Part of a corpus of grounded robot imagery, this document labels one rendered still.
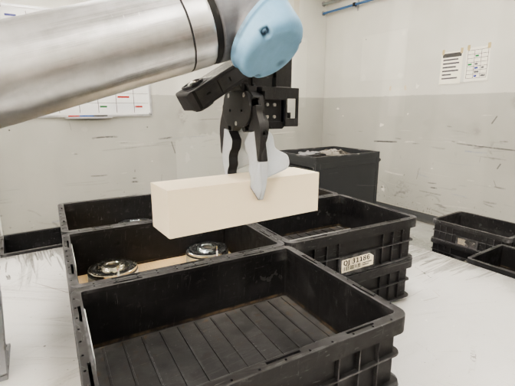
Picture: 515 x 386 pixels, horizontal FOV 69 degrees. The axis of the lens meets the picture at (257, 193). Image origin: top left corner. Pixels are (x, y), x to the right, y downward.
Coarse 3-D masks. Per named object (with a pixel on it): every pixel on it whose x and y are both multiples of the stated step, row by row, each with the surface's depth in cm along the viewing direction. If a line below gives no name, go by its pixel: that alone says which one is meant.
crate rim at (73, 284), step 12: (96, 228) 86; (108, 228) 86; (120, 228) 87; (252, 228) 86; (276, 240) 78; (72, 252) 72; (240, 252) 72; (72, 264) 66; (180, 264) 66; (192, 264) 66; (72, 276) 61; (120, 276) 62; (132, 276) 62; (72, 288) 58
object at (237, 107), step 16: (288, 64) 52; (256, 80) 50; (272, 80) 51; (288, 80) 52; (240, 96) 49; (256, 96) 47; (272, 96) 49; (288, 96) 51; (224, 112) 53; (240, 112) 50; (272, 112) 51; (240, 128) 53; (272, 128) 51
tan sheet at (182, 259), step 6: (228, 252) 98; (174, 258) 94; (180, 258) 94; (138, 264) 91; (144, 264) 91; (150, 264) 91; (156, 264) 91; (162, 264) 91; (168, 264) 91; (174, 264) 91; (138, 270) 87; (144, 270) 87; (78, 276) 84; (84, 276) 84; (84, 282) 82
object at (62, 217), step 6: (102, 198) 114; (108, 198) 114; (114, 198) 114; (120, 198) 115; (126, 198) 116; (60, 204) 107; (66, 204) 108; (72, 204) 109; (60, 210) 101; (60, 216) 95; (60, 222) 90; (66, 222) 90; (126, 222) 90; (132, 222) 90; (138, 222) 91; (66, 228) 86; (84, 228) 86; (90, 228) 86
